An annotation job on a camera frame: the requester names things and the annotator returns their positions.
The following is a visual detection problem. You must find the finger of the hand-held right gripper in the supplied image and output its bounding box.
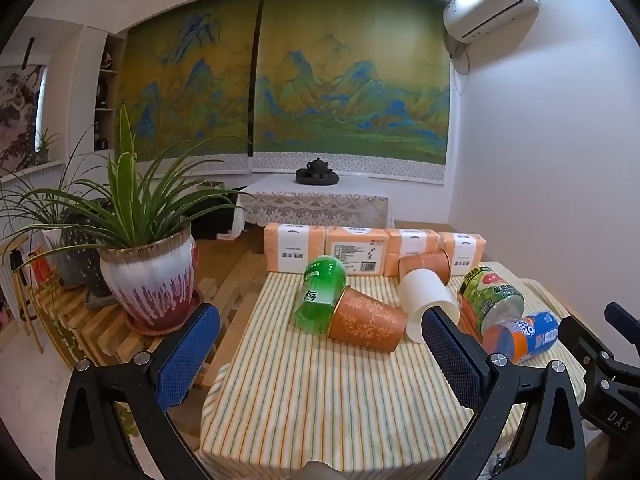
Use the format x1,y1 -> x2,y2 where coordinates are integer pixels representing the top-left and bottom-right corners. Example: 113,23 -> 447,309
604,301 -> 640,347
557,316 -> 608,386

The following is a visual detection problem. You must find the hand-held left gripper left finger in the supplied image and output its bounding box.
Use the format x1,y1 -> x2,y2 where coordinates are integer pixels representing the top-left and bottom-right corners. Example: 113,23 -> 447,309
55,302 -> 223,480

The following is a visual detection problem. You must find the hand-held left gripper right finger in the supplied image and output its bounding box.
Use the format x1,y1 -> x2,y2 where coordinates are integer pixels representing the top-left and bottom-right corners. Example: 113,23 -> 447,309
421,305 -> 587,480

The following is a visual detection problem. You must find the orange patterned paper cup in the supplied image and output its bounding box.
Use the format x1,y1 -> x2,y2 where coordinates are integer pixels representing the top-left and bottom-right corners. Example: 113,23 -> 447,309
327,286 -> 409,352

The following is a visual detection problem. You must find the white paper cup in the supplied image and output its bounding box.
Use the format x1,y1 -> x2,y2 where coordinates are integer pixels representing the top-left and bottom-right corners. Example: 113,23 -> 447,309
398,268 -> 460,343

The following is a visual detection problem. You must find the plain orange paper cup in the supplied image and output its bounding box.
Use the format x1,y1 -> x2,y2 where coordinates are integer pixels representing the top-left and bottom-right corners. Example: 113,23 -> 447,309
398,249 -> 452,281

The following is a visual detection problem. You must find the orange soda bottle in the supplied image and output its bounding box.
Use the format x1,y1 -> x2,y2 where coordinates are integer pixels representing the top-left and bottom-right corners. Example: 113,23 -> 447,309
481,311 -> 560,365

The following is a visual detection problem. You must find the green labelled can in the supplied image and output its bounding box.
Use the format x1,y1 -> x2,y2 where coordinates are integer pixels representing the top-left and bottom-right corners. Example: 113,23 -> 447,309
458,267 -> 526,336

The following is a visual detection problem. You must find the wooden slatted plant stand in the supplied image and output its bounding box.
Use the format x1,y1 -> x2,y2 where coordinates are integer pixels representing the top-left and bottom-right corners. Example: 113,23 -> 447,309
20,260 -> 266,391

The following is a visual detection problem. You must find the spider plant in white-red pot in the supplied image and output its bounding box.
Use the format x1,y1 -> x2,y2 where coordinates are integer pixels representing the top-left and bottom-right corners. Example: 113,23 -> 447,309
30,104 -> 251,331

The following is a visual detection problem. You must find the orange tissue pack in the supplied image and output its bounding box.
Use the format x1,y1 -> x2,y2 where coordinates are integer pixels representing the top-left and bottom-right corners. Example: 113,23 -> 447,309
385,228 -> 442,277
263,222 -> 328,273
439,232 -> 487,277
325,226 -> 390,277

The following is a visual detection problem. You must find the striped tablecloth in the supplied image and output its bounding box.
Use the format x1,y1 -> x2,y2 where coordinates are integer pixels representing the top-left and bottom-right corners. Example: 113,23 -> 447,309
200,260 -> 591,476

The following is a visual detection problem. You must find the black planter box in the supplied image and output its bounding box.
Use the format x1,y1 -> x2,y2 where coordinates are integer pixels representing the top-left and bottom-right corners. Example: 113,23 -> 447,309
189,187 -> 242,241

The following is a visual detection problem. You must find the green plastic bottle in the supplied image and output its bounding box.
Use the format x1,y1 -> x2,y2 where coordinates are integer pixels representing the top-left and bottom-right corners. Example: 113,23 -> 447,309
294,255 -> 348,335

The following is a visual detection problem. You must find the spider plant in grey pot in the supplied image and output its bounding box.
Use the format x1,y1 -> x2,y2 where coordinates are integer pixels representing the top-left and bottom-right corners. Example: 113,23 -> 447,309
0,125 -> 118,298

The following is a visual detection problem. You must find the lace-covered table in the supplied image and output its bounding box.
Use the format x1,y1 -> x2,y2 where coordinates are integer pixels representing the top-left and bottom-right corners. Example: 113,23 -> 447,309
235,176 -> 396,233

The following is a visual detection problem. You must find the dark tea tray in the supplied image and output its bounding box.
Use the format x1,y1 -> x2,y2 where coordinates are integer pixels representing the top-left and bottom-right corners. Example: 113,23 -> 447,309
295,167 -> 342,186

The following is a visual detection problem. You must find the small windowsill plant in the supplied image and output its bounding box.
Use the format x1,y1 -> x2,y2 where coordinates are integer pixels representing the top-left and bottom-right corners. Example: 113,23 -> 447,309
32,127 -> 62,166

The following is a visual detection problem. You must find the white air conditioner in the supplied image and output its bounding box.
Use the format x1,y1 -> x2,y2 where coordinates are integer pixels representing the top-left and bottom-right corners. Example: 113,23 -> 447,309
442,0 -> 541,44

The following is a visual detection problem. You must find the wall shelf unit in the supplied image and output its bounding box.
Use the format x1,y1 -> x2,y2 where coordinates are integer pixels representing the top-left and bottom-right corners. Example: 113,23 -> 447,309
92,35 -> 127,153

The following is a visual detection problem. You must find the ink tree wall painting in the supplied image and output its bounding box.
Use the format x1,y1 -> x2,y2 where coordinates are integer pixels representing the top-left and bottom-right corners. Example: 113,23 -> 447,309
0,65 -> 43,171

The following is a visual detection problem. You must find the wide landscape wall scroll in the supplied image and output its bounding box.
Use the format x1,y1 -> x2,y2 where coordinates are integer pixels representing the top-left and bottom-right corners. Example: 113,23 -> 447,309
250,0 -> 453,182

